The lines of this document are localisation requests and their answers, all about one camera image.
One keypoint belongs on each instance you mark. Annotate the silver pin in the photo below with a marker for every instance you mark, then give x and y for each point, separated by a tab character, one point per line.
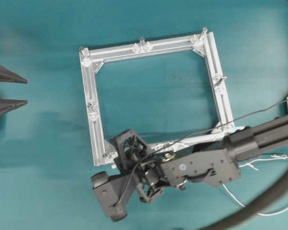
219	78
142	43

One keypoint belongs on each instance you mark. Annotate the silver pin corner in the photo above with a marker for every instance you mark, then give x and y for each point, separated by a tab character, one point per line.
84	54
202	36

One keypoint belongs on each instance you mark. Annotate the silver pin far right corner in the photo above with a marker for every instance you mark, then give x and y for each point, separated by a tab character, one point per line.
202	36

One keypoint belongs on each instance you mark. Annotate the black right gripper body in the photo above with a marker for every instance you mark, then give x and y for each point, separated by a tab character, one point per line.
138	165

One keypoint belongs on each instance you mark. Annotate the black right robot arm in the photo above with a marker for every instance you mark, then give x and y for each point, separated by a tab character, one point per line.
211	162

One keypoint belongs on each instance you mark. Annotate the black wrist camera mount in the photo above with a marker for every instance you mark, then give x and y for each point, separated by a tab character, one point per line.
108	190

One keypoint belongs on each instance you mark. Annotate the silver pin far left corner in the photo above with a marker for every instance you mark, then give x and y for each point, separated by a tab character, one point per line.
84	54

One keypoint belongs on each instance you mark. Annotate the silver pin right side middle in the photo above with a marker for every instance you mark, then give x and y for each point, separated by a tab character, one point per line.
219	78

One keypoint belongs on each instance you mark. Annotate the silver pin far side middle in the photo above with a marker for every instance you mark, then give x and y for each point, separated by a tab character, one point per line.
142	43

